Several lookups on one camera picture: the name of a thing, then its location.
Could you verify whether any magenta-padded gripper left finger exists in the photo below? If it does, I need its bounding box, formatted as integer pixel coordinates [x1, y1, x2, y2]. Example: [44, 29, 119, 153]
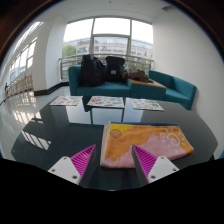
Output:
[47, 143, 98, 186]

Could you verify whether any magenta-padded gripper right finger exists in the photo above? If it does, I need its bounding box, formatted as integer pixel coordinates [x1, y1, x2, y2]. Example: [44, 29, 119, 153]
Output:
[130, 144, 180, 187]

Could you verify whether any yellow pink cartoon towel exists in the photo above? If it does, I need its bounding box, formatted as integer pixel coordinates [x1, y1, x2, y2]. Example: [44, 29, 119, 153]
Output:
[99, 121, 195, 169]

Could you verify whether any colourful sticker sheet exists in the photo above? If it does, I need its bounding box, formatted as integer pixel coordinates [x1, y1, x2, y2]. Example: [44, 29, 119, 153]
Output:
[129, 98, 165, 112]
[49, 95, 83, 107]
[86, 95, 125, 109]

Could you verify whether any wooden sofa table top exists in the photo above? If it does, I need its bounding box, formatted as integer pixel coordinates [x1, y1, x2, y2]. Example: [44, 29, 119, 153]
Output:
[127, 78, 168, 90]

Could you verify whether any teal corner sofa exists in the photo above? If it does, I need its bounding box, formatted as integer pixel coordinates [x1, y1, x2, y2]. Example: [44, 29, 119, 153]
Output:
[67, 64, 198, 111]

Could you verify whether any brown jacket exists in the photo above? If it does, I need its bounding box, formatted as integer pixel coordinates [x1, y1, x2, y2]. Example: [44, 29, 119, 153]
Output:
[122, 68, 154, 84]

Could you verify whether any wooden balustrade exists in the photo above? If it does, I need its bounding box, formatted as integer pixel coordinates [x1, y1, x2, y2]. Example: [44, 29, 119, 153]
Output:
[6, 74, 34, 98]

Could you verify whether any bulky black backpack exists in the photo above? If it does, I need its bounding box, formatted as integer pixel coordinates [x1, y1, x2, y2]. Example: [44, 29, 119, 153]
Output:
[79, 54, 107, 88]

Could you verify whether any black backpack with label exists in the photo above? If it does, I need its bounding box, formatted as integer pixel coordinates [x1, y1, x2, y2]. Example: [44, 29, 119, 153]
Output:
[105, 55, 126, 84]

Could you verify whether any metal window railing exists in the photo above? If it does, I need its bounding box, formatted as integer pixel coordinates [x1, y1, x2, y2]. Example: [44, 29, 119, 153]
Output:
[58, 54, 155, 81]

